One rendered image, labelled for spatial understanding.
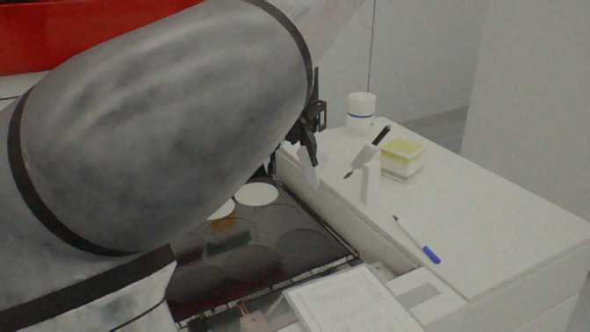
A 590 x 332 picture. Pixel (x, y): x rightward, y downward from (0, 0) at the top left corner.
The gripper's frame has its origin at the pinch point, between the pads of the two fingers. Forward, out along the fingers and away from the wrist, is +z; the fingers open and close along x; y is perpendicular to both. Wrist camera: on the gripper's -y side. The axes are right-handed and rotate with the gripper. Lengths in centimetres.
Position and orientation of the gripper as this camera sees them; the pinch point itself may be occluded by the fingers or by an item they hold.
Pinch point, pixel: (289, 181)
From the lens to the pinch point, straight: 82.8
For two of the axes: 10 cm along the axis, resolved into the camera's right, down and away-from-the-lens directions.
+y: 5.9, -4.1, 6.9
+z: 0.3, 8.7, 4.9
